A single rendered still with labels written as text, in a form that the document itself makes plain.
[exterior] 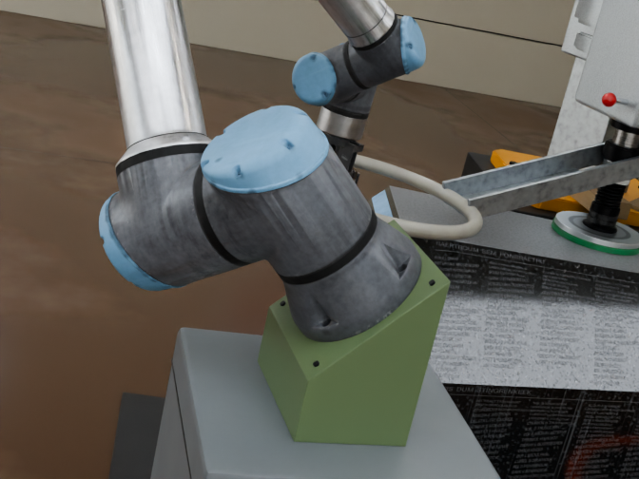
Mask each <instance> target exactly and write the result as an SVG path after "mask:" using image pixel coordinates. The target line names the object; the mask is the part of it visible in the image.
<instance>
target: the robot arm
mask: <svg viewBox="0 0 639 479"><path fill-rule="evenodd" d="M318 1H319V3H320V4H321V5H322V6H323V8H324V9H325V10H326V11H327V13H328V14H329V15H330V16H331V18H332V19H333V20H334V22H335V23H336V24H337V25H338V27H339V28H340V29H341V31H342V32H343V33H344V34H345V36H346V37H347V38H348V41H347V42H345V43H341V44H339V45H338V46H336V47H333V48H330V49H327V50H326V51H323V52H311V53H308V54H306V55H304V56H302V57H301V58H300V59H299V60H298V61H297V62H296V64H295V66H294V69H293V73H292V84H293V88H294V90H295V92H296V94H297V95H298V97H299V98H300V99H301V100H302V101H304V102H305V103H307V104H309V105H316V106H321V109H320V113H319V118H318V121H317V125H315V124H314V123H313V121H312V120H311V119H310V118H309V116H308V115H307V114H306V113H305V112H304V111H302V110H300V109H299V108H296V107H293V106H290V105H276V106H271V107H269V108H267V109H261V110H258V111H255V112H253V113H251V114H248V115H246V116H244V117H242V118H240V119H239V120H238V121H236V122H235V123H233V124H232V125H230V126H228V127H227V128H226V129H224V130H223V134H222V135H221V136H216V137H215V138H214V139H213V140H211V139H209V138H208V137H207V135H206V130H205V124H204V119H203V110H202V105H201V100H200V95H199V90H198V85H197V80H196V75H195V69H194V65H193V60H192V55H191V49H190V45H189V40H188V34H187V29H186V24H185V20H184V10H183V5H182V0H101V3H102V9H103V14H104V19H105V25H106V35H107V40H108V46H109V51H110V57H111V63H112V68H113V73H114V79H115V85H116V89H117V95H118V101H119V107H120V111H121V117H122V123H123V128H124V133H125V139H126V153H125V154H124V155H123V157H122V158H121V159H120V161H118V162H117V164H116V166H115V170H116V176H117V182H118V186H119V191H118V192H116V193H114V194H112V195H111V196H110V197H109V198H108V200H106V202H105V203H104V205H103V207H102V209H101V212H100V217H99V231H100V237H101V238H102V239H103V240H104V242H105V243H104V244H103V246H104V249H105V251H106V255H107V256H108V258H109V260H110V262H111V263H112V265H113V266H114V267H115V269H116V270H117V271H118V272H119V273H120V274H121V275H122V276H123V277H124V278H125V279H126V280H127V281H130V282H132V283H133V284H134V285H135V286H137V287H139V288H142V289H145V290H148V291H161V290H165V289H170V288H181V287H184V286H185V285H187V284H189V283H192V282H195V281H198V280H201V279H205V278H210V277H213V276H216V275H218V274H221V273H225V272H228V271H231V270H234V269H237V268H240V267H243V266H245V265H248V264H251V263H254V262H258V261H261V260H264V259H266V260H268V262H269V263H270V264H271V266H272V267H273V268H274V270H275V271H276V272H277V274H278V275H279V277H280V278H281V280H282V281H283V284H284V288H285V293H286V296H287V300H288V304H289V308H290V312H291V316H292V318H293V320H294V322H295V323H296V325H297V326H298V327H299V329H300V330H301V332H302V333H303V334H304V335H305V336H306V337H308V338H310V339H312V340H315V341H319V342H333V341H339V340H343V339H346V338H349V337H352V336H355V335H358V334H361V333H363V332H365V331H367V330H368V329H370V328H372V327H374V326H375V325H377V324H378V323H380V322H381V321H382V320H383V319H385V318H386V317H387V316H389V315H390V314H391V313H392V312H393V311H394V310H396V309H397V308H398V307H399V306H400V305H401V303H402V302H403V301H404V300H405V299H406V298H407V297H408V296H409V295H410V294H411V292H412V291H413V289H414V287H415V286H416V283H417V281H418V278H419V275H420V272H421V265H422V263H421V257H420V254H419V252H418V251H417V249H416V248H415V246H414V245H413V243H412V242H411V241H410V239H409V238H407V237H406V236H405V235H404V234H402V233H401V232H399V231H398V230H397V229H396V228H394V227H393V226H391V225H390V224H388V223H387V222H385V221H384V220H382V219H380V218H379V217H378V216H377V215H376V214H375V212H374V211H373V209H372V207H371V206H370V204H369V203H368V201H367V200H366V199H365V198H364V196H363V195H362V193H361V192H360V190H359V189H358V187H357V184H358V178H359V175H360V173H358V172H357V170H356V169H355V168H354V164H355V160H356V157H357V154H358V152H362V150H363V147H364V144H361V143H358V142H356V141H357V140H360V139H361V138H362V135H363V132H364V128H365V126H366V122H367V119H368V116H369V112H370V109H371V106H372V102H373V100H374V96H375V93H376V90H377V86H378V85H380V84H382V83H385V82H387V81H390V80H393V79H395V78H397V77H399V76H402V75H404V74H407V75H408V74H409V73H410V72H412V71H414V70H416V69H418V68H421V67H422V66H423V64H424V62H425V59H426V47H425V43H424V39H423V35H422V32H421V30H420V28H419V26H418V24H417V22H416V20H415V19H413V18H412V17H411V16H402V17H401V18H400V19H399V18H398V17H397V15H396V14H395V13H394V11H393V10H392V9H391V8H390V7H388V6H387V4H386V3H385V1H384V0H318ZM353 168H354V169H355V170H356V171H355V170H354V169H353Z"/></svg>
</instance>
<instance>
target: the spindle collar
mask: <svg viewBox="0 0 639 479"><path fill-rule="evenodd" d="M602 155H603V160H602V163H601V165H603V164H607V163H614V162H618V161H622V160H625V159H628V158H632V157H636V156H639V135H636V134H632V133H628V132H625V131H622V130H620V129H617V128H616V129H615V132H614V135H613V138H612V139H608V140H606V141H605V145H604V148H603V151H602Z"/></svg>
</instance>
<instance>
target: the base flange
mask: <svg viewBox="0 0 639 479"><path fill-rule="evenodd" d="M537 158H542V157H539V156H534V155H529V154H524V153H518V152H513V151H509V150H504V149H498V150H494V151H493V154H492V156H491V163H492V164H493V165H494V167H495V168H498V167H502V166H507V165H511V164H515V163H522V162H525V161H529V160H533V159H537ZM623 198H624V199H626V200H627V201H633V200H635V199H637V198H639V181H637V180H636V179H632V180H630V183H629V188H628V191H627V193H624V195H623ZM532 206H533V207H536V208H538V209H544V210H549V211H554V212H563V211H576V212H583V213H589V210H588V209H587V208H585V207H584V206H583V205H581V204H580V203H579V202H578V201H576V200H575V199H574V198H572V197H571V196H570V195H568V196H566V197H562V198H558V199H554V200H550V201H543V202H540V203H537V204H533V205H532ZM617 221H618V222H620V223H623V224H627V225H633V226H639V212H638V211H636V210H633V209H630V211H629V217H628V219H627V220H617Z"/></svg>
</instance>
